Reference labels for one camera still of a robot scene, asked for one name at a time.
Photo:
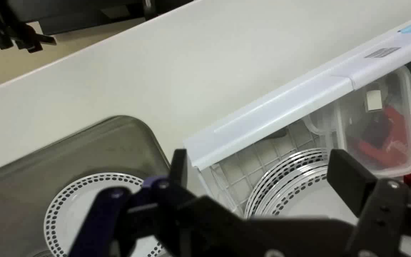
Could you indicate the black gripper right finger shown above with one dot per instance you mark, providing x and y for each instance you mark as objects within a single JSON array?
[{"x": 352, "y": 180}]

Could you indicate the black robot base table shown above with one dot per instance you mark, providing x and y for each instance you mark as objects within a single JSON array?
[{"x": 71, "y": 14}]

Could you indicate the stainless steel sink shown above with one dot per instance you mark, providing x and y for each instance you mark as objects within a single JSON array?
[{"x": 14, "y": 200}]

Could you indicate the white dish rack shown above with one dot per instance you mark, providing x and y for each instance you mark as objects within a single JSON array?
[{"x": 271, "y": 114}]

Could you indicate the red plastic item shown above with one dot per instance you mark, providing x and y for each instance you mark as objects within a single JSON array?
[{"x": 385, "y": 133}]

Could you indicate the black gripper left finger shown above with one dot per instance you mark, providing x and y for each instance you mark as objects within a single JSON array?
[{"x": 178, "y": 166}]

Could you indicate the white dotted plate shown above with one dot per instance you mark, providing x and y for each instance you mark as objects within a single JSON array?
[
  {"x": 305, "y": 197},
  {"x": 262, "y": 183},
  {"x": 67, "y": 214}
]

